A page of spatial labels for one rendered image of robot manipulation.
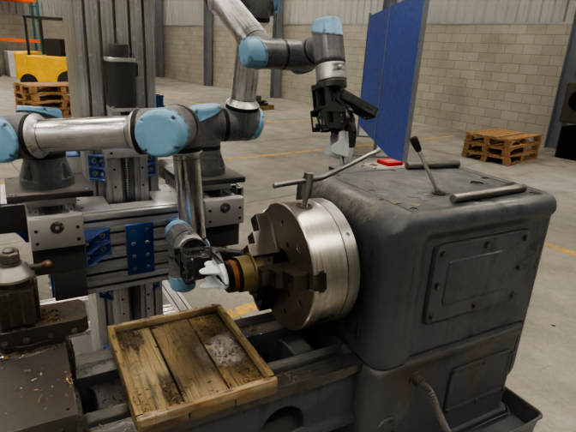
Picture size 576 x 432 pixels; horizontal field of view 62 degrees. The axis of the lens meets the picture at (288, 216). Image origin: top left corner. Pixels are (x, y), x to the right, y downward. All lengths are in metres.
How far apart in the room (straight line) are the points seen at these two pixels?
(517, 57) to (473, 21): 1.43
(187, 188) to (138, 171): 0.35
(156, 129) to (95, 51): 0.56
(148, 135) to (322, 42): 0.47
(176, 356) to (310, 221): 0.45
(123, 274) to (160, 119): 0.65
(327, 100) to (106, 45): 0.82
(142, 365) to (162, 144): 0.52
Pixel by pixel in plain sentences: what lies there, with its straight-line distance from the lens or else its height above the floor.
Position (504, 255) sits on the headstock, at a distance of 1.37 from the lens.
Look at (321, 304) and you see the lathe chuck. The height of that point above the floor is 1.05.
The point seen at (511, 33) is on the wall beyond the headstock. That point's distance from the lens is 12.06.
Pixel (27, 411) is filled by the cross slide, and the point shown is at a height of 0.97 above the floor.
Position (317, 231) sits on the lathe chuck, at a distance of 1.07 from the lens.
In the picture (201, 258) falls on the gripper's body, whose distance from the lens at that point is 1.14.
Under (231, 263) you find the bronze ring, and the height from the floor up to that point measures 1.11.
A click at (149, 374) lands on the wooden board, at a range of 1.16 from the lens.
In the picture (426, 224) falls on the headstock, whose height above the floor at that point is 1.23.
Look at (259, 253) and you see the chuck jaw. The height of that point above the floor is 1.12.
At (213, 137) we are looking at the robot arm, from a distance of 1.64.
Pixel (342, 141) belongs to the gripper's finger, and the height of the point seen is 1.38.
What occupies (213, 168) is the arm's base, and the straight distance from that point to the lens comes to 1.64.
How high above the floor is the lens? 1.58
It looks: 19 degrees down
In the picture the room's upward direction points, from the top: 3 degrees clockwise
